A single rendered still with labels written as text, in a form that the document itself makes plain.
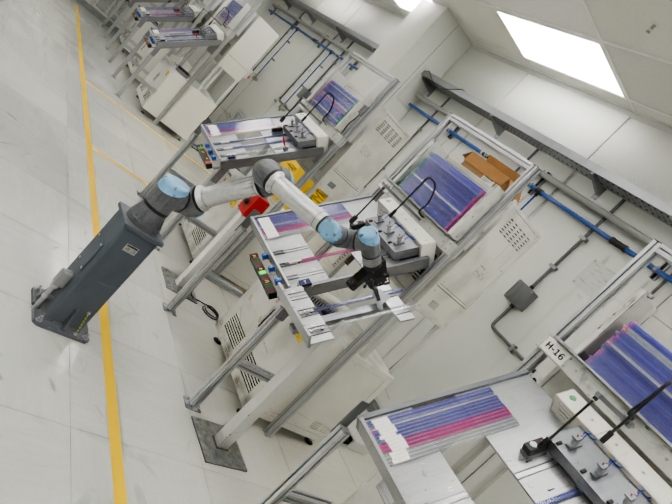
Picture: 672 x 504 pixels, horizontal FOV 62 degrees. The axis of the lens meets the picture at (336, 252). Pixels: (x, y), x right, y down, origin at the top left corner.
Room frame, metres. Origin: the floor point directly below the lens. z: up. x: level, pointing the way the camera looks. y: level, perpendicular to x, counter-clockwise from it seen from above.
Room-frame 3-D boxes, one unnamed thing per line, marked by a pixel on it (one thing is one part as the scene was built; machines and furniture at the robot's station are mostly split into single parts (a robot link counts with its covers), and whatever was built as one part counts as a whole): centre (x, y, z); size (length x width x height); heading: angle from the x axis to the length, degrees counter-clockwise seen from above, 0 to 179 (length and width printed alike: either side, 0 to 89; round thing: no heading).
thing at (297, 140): (4.12, 0.79, 0.66); 1.01 x 0.73 x 1.31; 129
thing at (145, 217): (2.21, 0.65, 0.60); 0.15 x 0.15 x 0.10
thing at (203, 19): (7.90, 3.62, 0.95); 1.37 x 0.82 x 1.90; 129
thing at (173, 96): (6.77, 2.71, 0.95); 1.36 x 0.82 x 1.90; 129
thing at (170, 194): (2.22, 0.65, 0.72); 0.13 x 0.12 x 0.14; 159
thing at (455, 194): (3.00, -0.19, 1.52); 0.51 x 0.13 x 0.27; 39
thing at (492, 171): (3.27, -0.36, 1.82); 0.68 x 0.30 x 0.20; 39
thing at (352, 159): (4.26, 0.64, 0.95); 1.35 x 0.82 x 1.90; 129
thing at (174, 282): (3.39, 0.56, 0.39); 0.24 x 0.24 x 0.78; 39
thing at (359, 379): (3.12, -0.25, 0.31); 0.70 x 0.65 x 0.62; 39
